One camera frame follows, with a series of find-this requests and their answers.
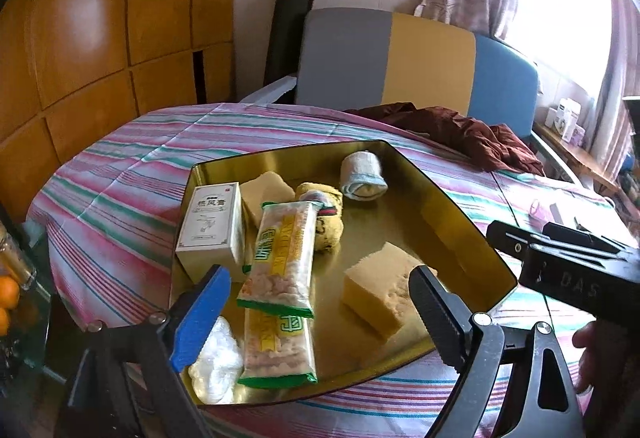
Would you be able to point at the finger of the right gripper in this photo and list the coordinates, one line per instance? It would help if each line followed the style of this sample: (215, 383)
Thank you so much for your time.
(510, 240)
(583, 238)

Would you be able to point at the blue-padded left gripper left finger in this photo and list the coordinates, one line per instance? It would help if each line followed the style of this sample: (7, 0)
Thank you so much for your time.
(194, 315)

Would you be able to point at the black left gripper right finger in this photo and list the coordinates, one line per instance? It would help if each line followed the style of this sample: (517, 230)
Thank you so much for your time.
(444, 315)

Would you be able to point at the cracker packet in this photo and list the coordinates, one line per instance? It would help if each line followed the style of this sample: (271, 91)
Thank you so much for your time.
(279, 280)
(277, 352)

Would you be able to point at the yellow patterned sock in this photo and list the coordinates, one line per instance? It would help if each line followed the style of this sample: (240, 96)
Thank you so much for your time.
(329, 223)

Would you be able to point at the white blue towel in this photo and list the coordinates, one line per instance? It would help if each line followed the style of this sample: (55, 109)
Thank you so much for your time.
(361, 177)

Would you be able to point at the person right hand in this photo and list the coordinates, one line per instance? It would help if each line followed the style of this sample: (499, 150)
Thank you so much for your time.
(585, 339)

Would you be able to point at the white plastic wrapped wad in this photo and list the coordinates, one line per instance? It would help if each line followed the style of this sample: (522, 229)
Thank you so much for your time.
(219, 365)

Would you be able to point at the wooden side shelf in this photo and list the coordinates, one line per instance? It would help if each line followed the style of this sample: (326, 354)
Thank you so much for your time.
(588, 171)

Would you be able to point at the yellow sponge block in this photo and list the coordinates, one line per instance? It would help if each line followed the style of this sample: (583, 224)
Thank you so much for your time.
(376, 289)

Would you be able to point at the white medicine box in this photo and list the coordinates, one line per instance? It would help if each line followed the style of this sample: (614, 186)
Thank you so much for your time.
(212, 232)

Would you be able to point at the dark red crumpled garment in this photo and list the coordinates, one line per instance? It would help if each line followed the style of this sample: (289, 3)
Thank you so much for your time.
(492, 148)

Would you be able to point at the white boxes on shelf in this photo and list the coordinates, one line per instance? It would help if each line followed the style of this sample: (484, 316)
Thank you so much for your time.
(563, 119)

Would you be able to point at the gold metal tin tray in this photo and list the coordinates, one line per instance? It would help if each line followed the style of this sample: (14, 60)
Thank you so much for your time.
(414, 214)

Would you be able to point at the yellow sponge near box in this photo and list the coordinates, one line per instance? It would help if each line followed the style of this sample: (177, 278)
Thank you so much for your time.
(268, 187)

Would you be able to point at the glass side table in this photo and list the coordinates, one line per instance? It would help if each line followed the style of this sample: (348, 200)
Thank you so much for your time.
(22, 354)

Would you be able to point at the orange fruit upper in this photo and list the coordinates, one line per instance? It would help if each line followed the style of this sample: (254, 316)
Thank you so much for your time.
(10, 292)

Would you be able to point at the orange fruit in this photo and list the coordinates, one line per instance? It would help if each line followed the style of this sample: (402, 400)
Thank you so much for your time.
(5, 321)
(10, 292)

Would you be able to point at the glass jar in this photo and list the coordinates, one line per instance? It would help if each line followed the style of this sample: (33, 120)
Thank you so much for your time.
(15, 262)

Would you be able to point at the orange fruit lower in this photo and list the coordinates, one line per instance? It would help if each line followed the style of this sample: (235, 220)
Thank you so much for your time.
(5, 321)

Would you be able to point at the grey yellow blue headboard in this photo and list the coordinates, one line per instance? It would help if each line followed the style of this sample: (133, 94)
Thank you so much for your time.
(353, 58)

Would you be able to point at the black rolled mat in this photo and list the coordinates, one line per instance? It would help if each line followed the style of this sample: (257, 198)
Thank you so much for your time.
(285, 39)

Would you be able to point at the wooden wardrobe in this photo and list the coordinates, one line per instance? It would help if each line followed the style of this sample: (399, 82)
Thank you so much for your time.
(74, 70)

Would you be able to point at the white bed rail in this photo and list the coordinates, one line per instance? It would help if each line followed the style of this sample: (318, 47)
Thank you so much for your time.
(270, 93)

